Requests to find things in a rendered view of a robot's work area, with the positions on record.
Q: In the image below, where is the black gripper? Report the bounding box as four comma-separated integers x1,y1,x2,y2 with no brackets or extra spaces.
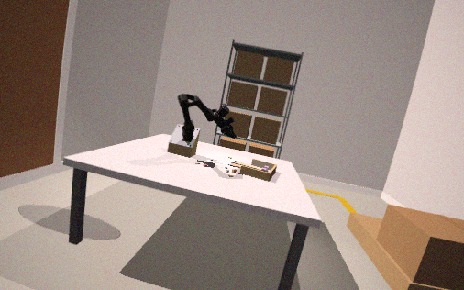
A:
217,119,236,139

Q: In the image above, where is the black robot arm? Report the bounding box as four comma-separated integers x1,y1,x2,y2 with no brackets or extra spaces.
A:
177,94,235,142

